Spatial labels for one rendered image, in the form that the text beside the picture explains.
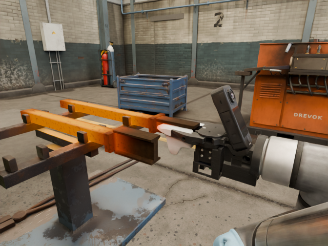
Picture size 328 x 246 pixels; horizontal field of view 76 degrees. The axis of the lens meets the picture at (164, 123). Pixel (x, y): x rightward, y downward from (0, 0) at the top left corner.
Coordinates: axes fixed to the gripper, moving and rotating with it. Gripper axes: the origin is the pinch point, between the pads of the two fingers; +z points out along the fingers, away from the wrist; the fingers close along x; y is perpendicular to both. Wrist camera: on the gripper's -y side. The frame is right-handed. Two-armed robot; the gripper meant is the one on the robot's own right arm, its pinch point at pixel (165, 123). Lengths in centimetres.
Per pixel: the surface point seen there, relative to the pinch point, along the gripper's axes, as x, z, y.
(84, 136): -14.4, 8.1, 0.0
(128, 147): -12.0, -0.4, 0.9
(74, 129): -13.3, 12.6, -0.1
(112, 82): 462, 517, 78
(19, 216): -20.4, 30.9, 25.1
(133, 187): 6.4, 16.2, 26.3
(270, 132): 276, 7, 91
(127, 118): -2.6, 8.6, -0.4
